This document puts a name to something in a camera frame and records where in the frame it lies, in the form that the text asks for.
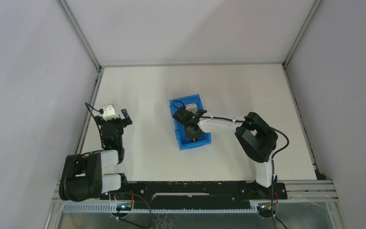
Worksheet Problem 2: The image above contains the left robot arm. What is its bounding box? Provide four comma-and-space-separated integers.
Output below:
59, 109, 132, 202

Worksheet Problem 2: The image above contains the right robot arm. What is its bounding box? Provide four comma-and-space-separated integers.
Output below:
172, 107, 278, 188

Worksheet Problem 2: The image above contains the blue plastic storage bin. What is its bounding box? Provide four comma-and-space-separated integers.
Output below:
169, 94, 212, 151

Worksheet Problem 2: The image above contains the left small circuit board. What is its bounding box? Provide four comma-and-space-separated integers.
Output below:
116, 203, 132, 211

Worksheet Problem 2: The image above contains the small circuit board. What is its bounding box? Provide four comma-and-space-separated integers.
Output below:
257, 205, 276, 219
116, 203, 132, 211

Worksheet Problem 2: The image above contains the right small circuit board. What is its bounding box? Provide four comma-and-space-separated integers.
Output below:
257, 205, 276, 219

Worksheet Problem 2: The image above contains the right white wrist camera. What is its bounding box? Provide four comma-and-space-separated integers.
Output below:
185, 104, 198, 113

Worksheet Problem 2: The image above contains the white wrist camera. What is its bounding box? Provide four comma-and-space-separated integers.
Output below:
102, 104, 120, 121
185, 104, 198, 113

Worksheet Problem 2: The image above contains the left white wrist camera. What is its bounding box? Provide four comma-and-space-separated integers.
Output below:
102, 104, 120, 121

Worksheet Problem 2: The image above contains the left black cable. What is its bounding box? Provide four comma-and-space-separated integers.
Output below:
84, 102, 105, 149

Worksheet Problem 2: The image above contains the black cable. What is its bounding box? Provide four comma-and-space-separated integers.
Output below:
171, 100, 290, 229
84, 102, 105, 149

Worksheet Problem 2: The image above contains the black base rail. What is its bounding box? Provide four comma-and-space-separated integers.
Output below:
100, 181, 288, 211

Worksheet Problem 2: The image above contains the white slotted cable duct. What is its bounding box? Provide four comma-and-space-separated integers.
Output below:
62, 202, 259, 214

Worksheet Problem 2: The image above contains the right black cable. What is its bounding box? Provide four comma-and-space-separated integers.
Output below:
171, 100, 290, 229

